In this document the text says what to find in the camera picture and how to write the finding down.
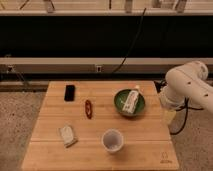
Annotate black phone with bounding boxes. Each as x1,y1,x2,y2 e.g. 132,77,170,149
64,85,75,101

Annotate white wall outlet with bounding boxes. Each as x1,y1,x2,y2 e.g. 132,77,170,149
97,66,102,73

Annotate grey upper rail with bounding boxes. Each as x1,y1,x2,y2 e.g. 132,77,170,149
0,8,213,16

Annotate white sponge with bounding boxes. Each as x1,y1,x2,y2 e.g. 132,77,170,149
59,125,78,148

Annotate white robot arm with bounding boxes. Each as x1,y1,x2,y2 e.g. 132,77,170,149
159,61,213,124

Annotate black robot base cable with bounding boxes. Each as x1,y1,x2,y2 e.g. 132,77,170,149
169,98,204,136

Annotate grey rail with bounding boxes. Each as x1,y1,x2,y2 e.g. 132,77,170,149
0,8,213,16
0,57,213,74

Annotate white packet in bowl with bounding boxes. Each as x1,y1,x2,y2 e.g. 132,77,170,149
122,86,139,114

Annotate black hanging cable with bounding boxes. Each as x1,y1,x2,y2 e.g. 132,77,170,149
111,7,147,74

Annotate brown hair clip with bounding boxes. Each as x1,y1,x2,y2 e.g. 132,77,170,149
85,100,93,119

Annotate grey lower rail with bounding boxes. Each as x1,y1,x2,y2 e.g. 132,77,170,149
0,57,213,74

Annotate green bowl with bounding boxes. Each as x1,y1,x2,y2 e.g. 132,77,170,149
114,89,145,117

